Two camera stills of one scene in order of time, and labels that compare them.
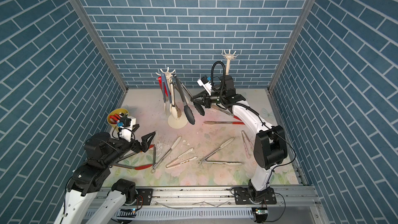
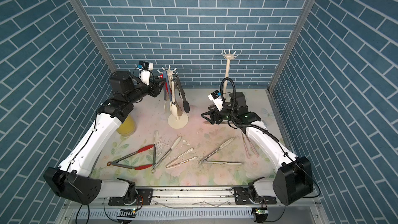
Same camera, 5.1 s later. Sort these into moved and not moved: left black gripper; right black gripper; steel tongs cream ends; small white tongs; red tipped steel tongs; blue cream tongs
Moved: left black gripper; right black gripper
Not moved: blue cream tongs; steel tongs cream ends; small white tongs; red tipped steel tongs
